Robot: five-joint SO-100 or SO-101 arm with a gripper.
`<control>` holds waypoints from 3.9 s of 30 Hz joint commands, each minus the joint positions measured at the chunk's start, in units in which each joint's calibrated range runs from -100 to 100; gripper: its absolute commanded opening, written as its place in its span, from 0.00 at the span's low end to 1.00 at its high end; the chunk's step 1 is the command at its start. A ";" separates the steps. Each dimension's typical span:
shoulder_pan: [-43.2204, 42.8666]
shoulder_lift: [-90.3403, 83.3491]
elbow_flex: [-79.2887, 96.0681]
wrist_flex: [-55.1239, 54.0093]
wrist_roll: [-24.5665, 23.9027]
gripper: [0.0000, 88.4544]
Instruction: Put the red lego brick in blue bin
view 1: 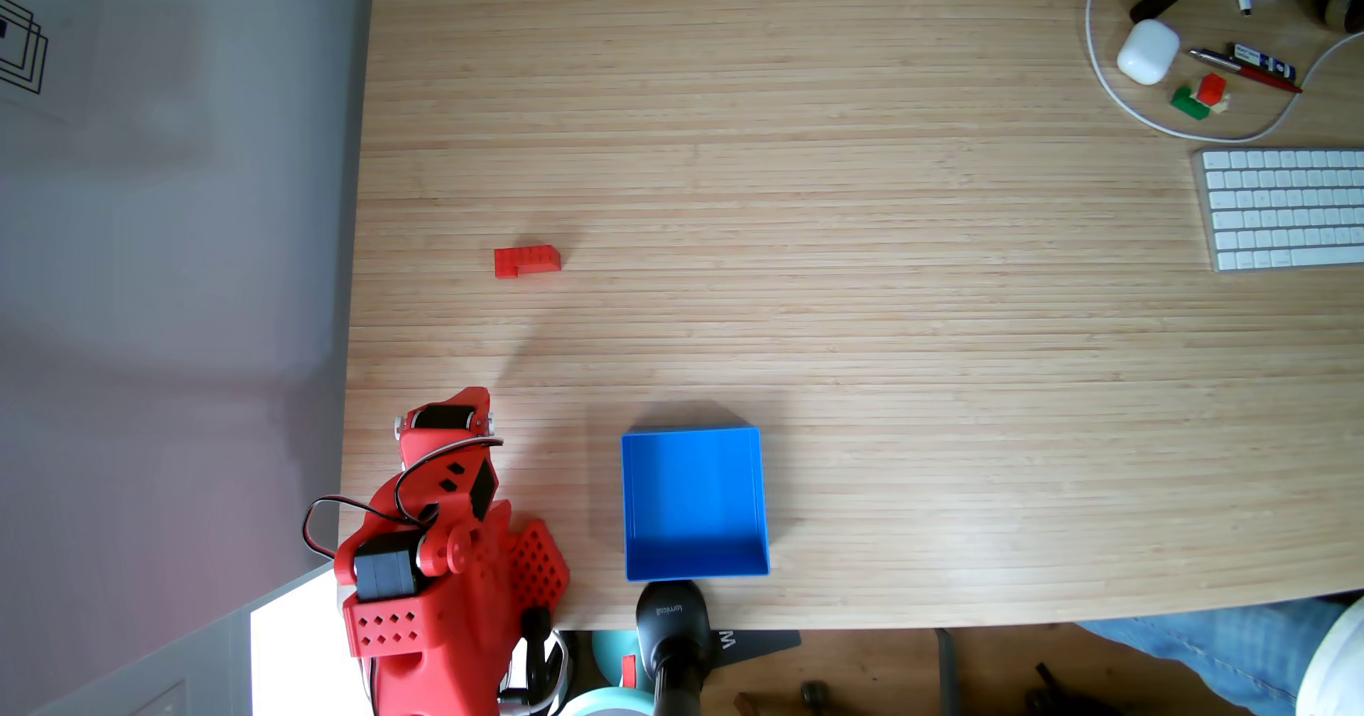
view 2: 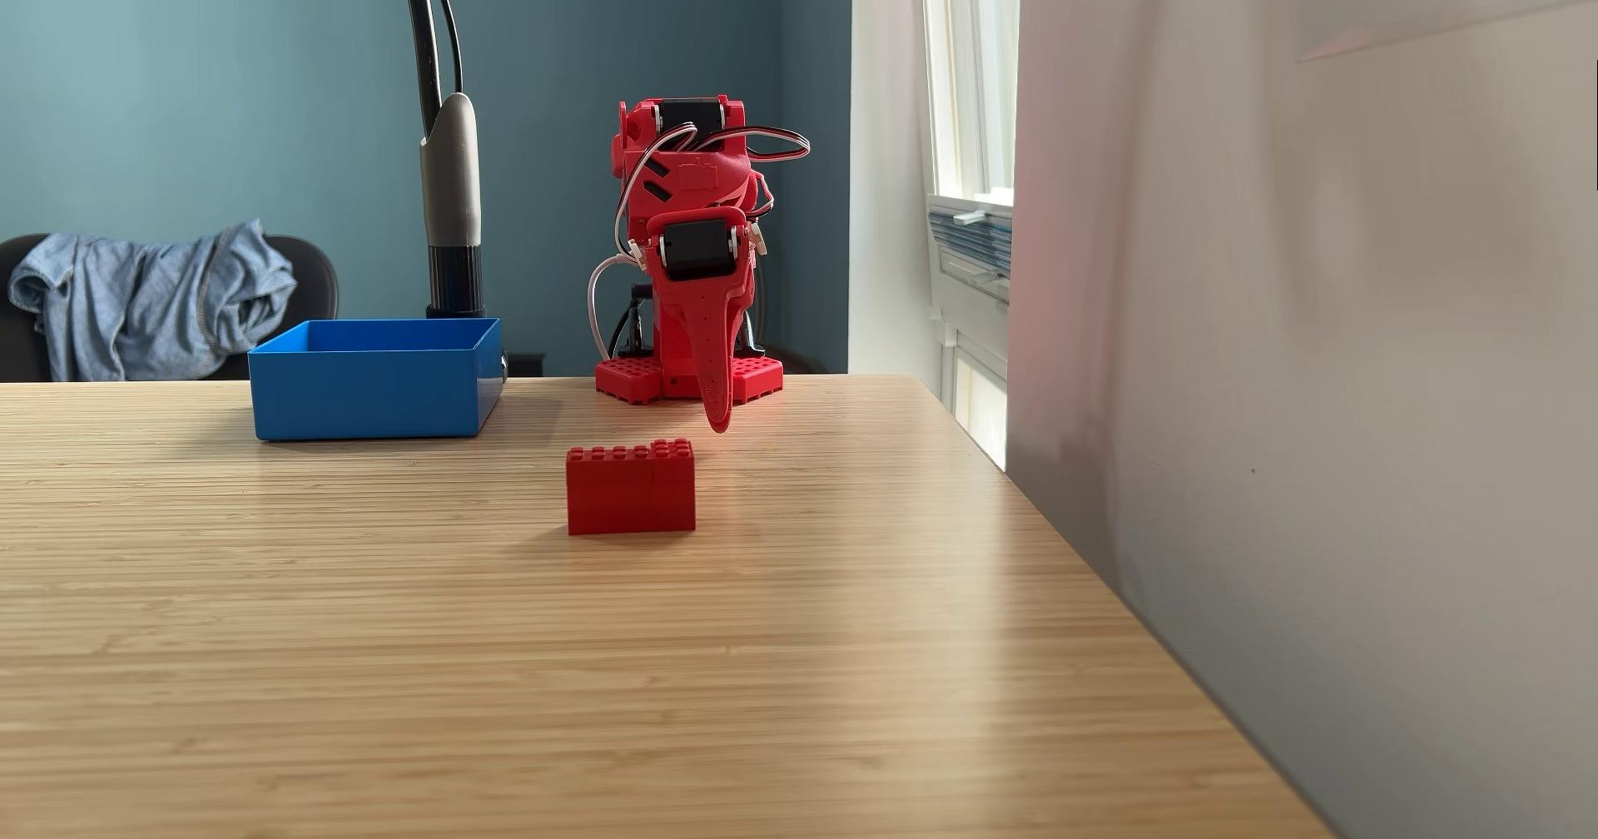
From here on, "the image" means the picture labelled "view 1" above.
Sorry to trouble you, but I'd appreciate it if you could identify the red lego brick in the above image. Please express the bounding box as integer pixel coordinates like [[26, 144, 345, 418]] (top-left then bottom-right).
[[493, 244, 563, 281]]

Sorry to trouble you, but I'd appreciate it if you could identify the blue plastic bin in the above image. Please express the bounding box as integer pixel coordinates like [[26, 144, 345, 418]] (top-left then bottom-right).
[[620, 425, 772, 583]]

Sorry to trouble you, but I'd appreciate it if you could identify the teal round object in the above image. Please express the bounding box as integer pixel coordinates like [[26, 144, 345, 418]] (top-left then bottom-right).
[[558, 629, 654, 716]]

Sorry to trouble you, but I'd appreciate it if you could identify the person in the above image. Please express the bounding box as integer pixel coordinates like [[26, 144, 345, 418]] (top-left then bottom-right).
[[1074, 595, 1364, 716]]

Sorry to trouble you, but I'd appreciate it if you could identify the white earbuds case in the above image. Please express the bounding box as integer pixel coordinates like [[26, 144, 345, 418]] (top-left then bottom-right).
[[1115, 18, 1182, 87]]

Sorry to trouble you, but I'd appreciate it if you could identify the white keyboard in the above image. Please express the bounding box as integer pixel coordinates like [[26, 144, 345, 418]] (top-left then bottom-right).
[[1191, 147, 1364, 274]]

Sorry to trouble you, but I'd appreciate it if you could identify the red black pen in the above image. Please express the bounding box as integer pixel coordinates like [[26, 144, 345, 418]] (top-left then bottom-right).
[[1186, 48, 1304, 95]]

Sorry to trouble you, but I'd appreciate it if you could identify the small blue white tube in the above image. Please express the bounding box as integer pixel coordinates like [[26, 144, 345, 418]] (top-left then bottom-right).
[[1228, 43, 1298, 82]]

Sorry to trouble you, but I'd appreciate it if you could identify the arm wire bundle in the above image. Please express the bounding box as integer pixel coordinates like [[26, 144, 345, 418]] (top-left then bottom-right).
[[303, 437, 504, 560]]

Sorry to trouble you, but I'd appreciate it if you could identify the paper poster on wall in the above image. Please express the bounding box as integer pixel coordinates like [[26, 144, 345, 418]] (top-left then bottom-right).
[[0, 0, 51, 96]]

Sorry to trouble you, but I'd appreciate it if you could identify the white charging cable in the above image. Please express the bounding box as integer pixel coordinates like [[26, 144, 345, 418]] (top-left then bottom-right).
[[1085, 0, 1364, 144]]

